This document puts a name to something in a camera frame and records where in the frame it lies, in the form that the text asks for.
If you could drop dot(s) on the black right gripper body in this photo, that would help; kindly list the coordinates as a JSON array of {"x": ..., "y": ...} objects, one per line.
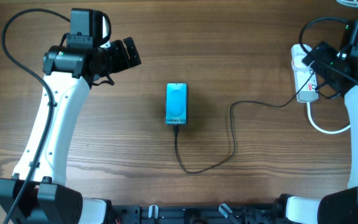
[{"x": 328, "y": 54}]

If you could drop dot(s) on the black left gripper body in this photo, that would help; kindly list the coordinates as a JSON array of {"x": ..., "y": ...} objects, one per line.
[{"x": 114, "y": 58}]

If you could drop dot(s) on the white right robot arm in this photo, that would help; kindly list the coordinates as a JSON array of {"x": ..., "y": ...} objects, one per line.
[{"x": 339, "y": 207}]

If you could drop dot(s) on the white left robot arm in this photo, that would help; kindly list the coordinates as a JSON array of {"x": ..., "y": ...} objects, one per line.
[{"x": 86, "y": 57}]

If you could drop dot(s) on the white power strip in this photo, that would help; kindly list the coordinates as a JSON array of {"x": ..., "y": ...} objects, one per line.
[{"x": 304, "y": 76}]

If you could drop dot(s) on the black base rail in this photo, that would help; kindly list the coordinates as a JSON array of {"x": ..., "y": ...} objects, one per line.
[{"x": 224, "y": 213}]

